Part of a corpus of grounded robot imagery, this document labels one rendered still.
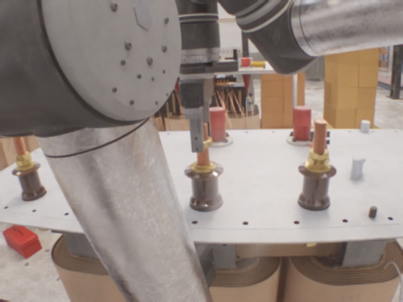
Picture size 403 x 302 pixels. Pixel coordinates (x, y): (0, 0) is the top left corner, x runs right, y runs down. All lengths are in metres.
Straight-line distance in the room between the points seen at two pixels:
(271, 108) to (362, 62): 1.88
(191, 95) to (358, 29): 0.33
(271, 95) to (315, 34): 4.95
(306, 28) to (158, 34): 0.29
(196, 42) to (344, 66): 4.95
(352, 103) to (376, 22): 5.24
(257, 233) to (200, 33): 0.42
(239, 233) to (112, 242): 0.41
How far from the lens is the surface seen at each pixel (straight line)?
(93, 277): 1.04
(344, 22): 0.43
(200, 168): 0.68
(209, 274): 0.70
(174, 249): 0.28
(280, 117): 5.49
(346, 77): 5.50
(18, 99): 0.20
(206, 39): 0.59
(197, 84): 0.57
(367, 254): 0.94
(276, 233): 0.64
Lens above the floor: 1.74
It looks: 21 degrees down
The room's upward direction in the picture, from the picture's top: 4 degrees counter-clockwise
